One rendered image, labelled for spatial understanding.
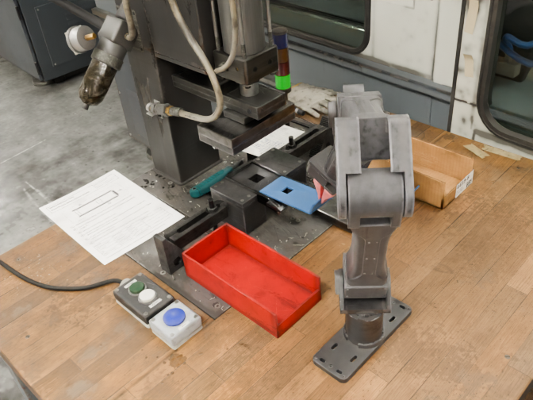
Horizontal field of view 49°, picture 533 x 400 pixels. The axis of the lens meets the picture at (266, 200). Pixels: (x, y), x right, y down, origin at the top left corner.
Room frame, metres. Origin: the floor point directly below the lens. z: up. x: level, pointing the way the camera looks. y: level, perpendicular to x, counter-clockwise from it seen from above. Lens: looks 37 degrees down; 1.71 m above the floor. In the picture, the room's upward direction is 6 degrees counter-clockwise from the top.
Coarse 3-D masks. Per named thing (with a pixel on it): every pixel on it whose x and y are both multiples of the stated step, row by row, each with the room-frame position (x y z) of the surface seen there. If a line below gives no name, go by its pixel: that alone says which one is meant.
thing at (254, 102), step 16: (176, 80) 1.17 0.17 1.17; (192, 80) 1.17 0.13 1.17; (208, 80) 1.16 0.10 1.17; (224, 80) 1.12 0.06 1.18; (208, 96) 1.09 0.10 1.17; (224, 96) 1.05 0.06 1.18; (240, 96) 1.04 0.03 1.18; (256, 96) 1.04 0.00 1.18; (272, 96) 1.03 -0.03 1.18; (224, 112) 1.04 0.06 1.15; (240, 112) 1.02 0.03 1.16; (256, 112) 0.99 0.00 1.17; (272, 112) 1.04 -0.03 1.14; (288, 112) 1.06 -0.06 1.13; (208, 128) 1.00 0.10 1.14; (224, 128) 1.00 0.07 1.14; (240, 128) 0.99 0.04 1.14; (256, 128) 1.00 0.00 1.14; (272, 128) 1.02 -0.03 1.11; (224, 144) 0.96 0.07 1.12; (240, 144) 0.96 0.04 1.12
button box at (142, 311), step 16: (16, 272) 0.90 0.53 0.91; (48, 288) 0.85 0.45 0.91; (64, 288) 0.84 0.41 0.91; (80, 288) 0.84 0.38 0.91; (128, 288) 0.80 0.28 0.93; (160, 288) 0.79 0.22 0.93; (128, 304) 0.76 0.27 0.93; (144, 304) 0.76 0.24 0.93; (160, 304) 0.75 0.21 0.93; (144, 320) 0.73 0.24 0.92
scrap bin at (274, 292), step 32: (224, 224) 0.93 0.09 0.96; (192, 256) 0.86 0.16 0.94; (224, 256) 0.89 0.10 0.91; (256, 256) 0.87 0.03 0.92; (224, 288) 0.76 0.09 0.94; (256, 288) 0.79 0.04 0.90; (288, 288) 0.78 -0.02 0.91; (320, 288) 0.75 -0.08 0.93; (256, 320) 0.71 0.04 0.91; (288, 320) 0.69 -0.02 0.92
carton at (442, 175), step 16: (416, 144) 1.15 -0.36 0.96; (432, 144) 1.12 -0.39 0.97; (384, 160) 1.08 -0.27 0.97; (416, 160) 1.15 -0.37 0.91; (432, 160) 1.12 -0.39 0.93; (448, 160) 1.09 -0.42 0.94; (464, 160) 1.06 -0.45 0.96; (416, 176) 1.02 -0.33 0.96; (432, 176) 1.09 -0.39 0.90; (448, 176) 1.08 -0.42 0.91; (464, 176) 1.06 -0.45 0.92; (416, 192) 1.02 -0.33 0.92; (432, 192) 0.99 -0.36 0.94; (448, 192) 0.99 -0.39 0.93
